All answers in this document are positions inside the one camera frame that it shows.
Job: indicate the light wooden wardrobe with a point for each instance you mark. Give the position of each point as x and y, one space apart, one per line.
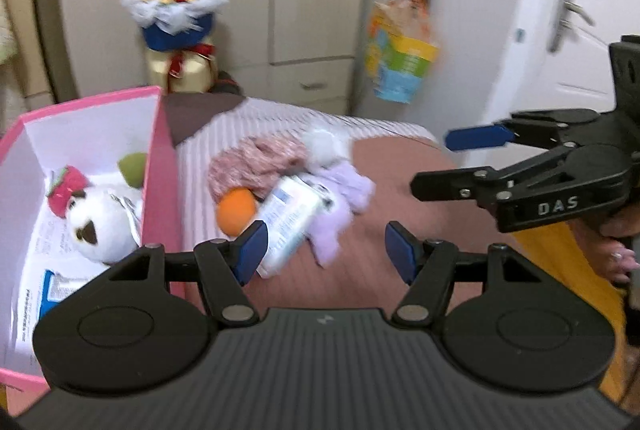
300 10

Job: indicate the white tissue pack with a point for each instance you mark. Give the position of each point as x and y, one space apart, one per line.
292 215

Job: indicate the person's right hand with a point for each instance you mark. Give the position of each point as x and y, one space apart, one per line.
622 250

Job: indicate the red strawberry plush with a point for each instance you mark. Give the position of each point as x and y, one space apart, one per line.
67 190

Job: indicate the colourful paper gift bag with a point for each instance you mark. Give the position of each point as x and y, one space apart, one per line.
400 70

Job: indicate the purple plush toy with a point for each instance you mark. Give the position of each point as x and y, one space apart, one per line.
340 195

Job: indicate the blue wet wipes pack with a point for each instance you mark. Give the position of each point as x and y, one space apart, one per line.
55 287

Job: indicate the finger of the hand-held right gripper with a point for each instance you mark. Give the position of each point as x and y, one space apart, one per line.
475 138
450 187

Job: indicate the black metal clothes rack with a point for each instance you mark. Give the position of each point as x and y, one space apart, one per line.
50 10

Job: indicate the white fluffy plush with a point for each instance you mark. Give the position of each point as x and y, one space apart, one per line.
325 148

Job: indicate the pink floral scrunchie cloth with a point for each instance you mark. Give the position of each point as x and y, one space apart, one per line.
250 160

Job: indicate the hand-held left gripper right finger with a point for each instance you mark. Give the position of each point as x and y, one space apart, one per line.
400 250

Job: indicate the green plush toy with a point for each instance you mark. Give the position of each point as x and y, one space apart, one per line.
132 168

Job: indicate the white paper slip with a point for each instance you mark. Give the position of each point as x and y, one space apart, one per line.
30 310

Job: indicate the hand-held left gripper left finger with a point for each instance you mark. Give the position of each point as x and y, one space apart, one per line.
252 250

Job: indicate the yellow garment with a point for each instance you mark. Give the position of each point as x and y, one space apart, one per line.
565 270

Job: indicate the orange plush ball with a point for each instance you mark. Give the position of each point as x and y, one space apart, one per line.
235 210

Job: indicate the flower bouquet with blue wrap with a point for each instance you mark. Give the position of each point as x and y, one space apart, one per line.
175 25

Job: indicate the pink cardboard box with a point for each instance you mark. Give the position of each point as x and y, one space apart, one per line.
162 200

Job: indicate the white door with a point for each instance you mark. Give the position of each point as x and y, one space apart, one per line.
575 70

